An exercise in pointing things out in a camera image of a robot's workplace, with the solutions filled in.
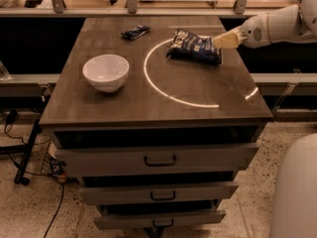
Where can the drawer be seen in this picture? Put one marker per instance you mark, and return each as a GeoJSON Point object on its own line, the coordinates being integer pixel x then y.
{"type": "Point", "coordinates": [163, 160]}
{"type": "Point", "coordinates": [159, 220]}
{"type": "Point", "coordinates": [158, 193]}

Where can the middle drawer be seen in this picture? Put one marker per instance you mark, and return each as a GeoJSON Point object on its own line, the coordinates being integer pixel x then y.
{"type": "Point", "coordinates": [158, 193]}

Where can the bottom drawer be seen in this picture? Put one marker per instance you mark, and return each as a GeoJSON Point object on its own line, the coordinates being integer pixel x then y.
{"type": "Point", "coordinates": [159, 220]}

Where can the wire basket with items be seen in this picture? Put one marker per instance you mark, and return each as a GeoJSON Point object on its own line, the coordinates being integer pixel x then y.
{"type": "Point", "coordinates": [52, 166]}

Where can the grey drawer cabinet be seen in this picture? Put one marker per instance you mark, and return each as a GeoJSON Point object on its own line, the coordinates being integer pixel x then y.
{"type": "Point", "coordinates": [164, 102]}

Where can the metal railing frame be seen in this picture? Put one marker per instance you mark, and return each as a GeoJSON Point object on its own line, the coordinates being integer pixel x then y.
{"type": "Point", "coordinates": [95, 8]}

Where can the black stand leg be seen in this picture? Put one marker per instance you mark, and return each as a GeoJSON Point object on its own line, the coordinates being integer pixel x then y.
{"type": "Point", "coordinates": [19, 178]}

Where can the white bowl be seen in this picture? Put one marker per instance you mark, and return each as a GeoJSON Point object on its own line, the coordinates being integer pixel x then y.
{"type": "Point", "coordinates": [106, 73]}

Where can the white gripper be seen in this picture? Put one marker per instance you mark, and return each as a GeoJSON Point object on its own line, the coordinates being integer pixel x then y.
{"type": "Point", "coordinates": [255, 34]}

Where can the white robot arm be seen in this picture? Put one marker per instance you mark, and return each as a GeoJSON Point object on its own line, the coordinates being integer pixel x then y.
{"type": "Point", "coordinates": [292, 24]}

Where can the top drawer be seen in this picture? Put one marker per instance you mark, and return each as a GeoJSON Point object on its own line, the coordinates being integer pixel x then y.
{"type": "Point", "coordinates": [163, 160]}

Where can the small dark snack packet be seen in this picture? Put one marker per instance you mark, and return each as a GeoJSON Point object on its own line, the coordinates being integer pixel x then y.
{"type": "Point", "coordinates": [135, 32]}

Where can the blue chip bag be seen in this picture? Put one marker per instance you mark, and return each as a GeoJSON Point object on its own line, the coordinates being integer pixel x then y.
{"type": "Point", "coordinates": [187, 45]}

